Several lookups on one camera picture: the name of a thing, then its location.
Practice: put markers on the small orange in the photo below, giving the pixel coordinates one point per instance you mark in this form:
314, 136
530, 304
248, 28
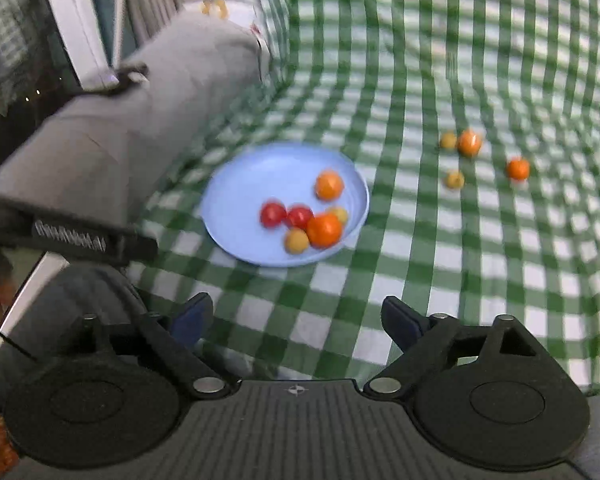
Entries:
517, 169

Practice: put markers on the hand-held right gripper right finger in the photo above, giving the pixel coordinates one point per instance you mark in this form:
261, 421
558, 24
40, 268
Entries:
402, 322

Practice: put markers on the small black object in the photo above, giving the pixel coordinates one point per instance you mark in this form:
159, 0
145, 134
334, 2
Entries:
130, 77

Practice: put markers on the pale checked fabric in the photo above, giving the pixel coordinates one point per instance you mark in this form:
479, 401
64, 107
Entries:
10, 20

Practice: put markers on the white door frame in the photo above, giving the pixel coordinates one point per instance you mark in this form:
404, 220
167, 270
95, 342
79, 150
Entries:
75, 25

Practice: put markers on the medium orange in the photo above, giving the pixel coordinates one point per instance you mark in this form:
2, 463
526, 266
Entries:
329, 185

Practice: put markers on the plastic-wrapped orange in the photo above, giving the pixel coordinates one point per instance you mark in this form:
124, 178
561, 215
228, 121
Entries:
469, 143

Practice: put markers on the grey sofa armrest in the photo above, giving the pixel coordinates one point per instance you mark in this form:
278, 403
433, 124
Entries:
130, 135

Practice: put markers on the small yellow fruit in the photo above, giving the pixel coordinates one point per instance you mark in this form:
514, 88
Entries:
296, 241
455, 180
448, 141
340, 214

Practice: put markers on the light blue plate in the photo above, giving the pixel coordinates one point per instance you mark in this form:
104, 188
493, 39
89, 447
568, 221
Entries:
260, 175

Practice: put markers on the red tomato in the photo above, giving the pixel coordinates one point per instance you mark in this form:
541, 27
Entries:
273, 214
300, 217

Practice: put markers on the green white checked cloth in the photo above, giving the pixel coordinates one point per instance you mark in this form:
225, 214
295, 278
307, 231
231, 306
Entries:
430, 260

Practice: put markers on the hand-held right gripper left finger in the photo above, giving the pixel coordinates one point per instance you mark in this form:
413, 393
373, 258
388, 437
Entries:
192, 317

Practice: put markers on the large orange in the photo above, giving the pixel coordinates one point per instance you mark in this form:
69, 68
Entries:
324, 230

